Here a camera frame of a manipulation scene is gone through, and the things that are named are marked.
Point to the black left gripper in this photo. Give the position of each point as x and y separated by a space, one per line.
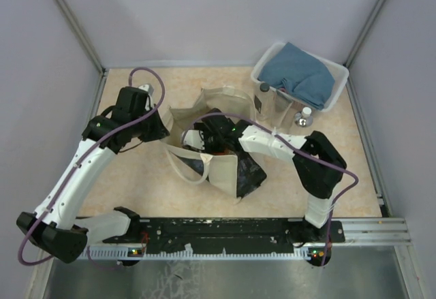
159 131

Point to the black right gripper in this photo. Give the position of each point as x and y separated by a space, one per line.
206 132

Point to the cream canvas tote bag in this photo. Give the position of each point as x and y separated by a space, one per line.
237 175

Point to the clear square bottle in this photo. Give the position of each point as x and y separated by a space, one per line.
263 100

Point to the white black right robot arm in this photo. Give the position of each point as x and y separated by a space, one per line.
317 162

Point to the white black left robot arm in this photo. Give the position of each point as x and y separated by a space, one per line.
54 225

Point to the blue folded towel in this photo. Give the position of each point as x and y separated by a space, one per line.
303 76

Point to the white plastic basket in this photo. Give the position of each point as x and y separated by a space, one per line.
339 73

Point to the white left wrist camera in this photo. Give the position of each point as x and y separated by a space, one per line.
148 88

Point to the aluminium frame rail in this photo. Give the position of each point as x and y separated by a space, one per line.
80 34

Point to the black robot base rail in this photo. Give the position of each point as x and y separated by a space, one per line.
242 237

